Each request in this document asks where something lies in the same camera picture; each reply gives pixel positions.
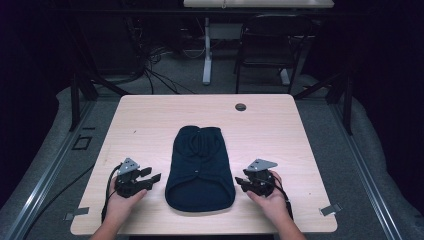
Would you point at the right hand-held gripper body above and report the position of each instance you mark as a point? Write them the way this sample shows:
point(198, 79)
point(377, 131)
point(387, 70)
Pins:
point(260, 182)

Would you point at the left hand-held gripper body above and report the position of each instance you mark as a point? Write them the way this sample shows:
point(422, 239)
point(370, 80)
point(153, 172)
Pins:
point(128, 183)

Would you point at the dark navy garment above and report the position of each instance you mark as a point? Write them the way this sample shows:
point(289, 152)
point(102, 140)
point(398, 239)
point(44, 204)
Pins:
point(200, 173)

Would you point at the person's right hand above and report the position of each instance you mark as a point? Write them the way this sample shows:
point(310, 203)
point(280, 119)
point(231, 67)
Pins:
point(272, 201)

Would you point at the person's left hand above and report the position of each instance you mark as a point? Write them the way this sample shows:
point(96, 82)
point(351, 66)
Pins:
point(121, 205)

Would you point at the grey tape strip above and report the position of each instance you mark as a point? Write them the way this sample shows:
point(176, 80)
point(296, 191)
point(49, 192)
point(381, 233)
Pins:
point(78, 212)
point(330, 209)

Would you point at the round grey table grommet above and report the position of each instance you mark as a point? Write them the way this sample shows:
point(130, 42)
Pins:
point(240, 107)

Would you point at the black folding chair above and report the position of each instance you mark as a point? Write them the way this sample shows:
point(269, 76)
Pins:
point(271, 36)

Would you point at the white desk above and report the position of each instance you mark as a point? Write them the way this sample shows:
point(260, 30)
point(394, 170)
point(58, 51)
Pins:
point(256, 3)

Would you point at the grey metal floor rail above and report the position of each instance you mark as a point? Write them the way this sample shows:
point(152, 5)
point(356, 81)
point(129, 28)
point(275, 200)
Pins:
point(46, 175)
point(366, 176)

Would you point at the black metal stand frame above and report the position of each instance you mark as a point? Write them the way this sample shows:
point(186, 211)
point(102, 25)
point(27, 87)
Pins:
point(347, 100)
point(76, 100)

